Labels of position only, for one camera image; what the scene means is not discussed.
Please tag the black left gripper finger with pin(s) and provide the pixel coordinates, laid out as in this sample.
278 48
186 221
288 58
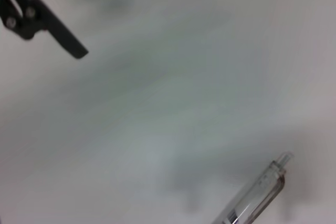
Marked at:
52 30

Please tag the silver grey ballpoint pen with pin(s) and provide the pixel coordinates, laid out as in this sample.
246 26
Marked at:
257 195

